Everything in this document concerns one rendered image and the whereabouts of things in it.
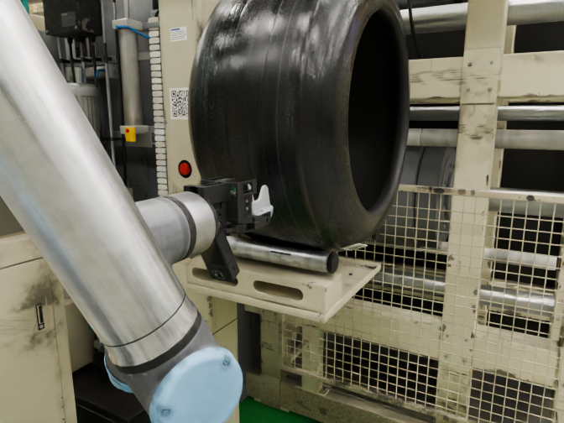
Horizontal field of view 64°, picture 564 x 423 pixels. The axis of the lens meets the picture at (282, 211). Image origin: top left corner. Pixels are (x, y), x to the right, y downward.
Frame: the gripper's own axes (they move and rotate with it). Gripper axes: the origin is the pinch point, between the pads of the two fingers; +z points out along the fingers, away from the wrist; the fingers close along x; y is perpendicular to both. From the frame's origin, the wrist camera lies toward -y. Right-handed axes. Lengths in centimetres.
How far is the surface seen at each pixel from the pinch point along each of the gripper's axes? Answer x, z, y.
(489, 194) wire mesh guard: -32, 59, -3
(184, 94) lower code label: 34.0, 17.8, 22.1
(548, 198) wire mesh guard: -45, 59, -3
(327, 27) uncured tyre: -10.1, 2.8, 31.0
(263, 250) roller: 7.0, 10.4, -11.2
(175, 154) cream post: 37.7, 17.9, 7.4
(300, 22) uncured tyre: -6.3, 0.7, 31.8
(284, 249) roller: 2.2, 10.9, -10.4
